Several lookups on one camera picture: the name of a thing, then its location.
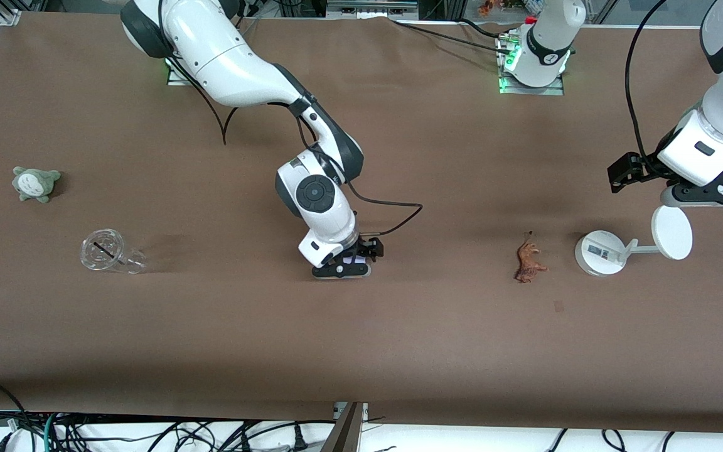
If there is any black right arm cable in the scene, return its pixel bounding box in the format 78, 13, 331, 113
167, 53, 424, 238

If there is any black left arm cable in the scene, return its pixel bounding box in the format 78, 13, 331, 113
625, 0, 676, 180

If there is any black cable on tabletop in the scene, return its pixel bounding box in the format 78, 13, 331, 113
390, 18, 519, 54

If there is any teal floor cable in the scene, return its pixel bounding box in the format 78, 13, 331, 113
43, 411, 60, 452

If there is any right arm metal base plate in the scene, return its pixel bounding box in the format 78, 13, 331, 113
167, 60, 194, 87

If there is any dark metal table leg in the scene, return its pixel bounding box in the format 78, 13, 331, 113
321, 402, 369, 452

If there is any clear plastic cup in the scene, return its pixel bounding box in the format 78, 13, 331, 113
80, 229, 147, 275

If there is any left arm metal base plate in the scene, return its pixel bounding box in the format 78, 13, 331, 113
498, 31, 565, 96

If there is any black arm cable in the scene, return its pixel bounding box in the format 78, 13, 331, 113
167, 53, 424, 238
625, 0, 676, 180

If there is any grey-green plush toy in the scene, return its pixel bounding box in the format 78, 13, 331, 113
12, 167, 62, 203

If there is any grey metal box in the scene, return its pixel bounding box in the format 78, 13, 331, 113
326, 0, 420, 19

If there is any brown lion statue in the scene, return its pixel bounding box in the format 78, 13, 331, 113
513, 231, 549, 284

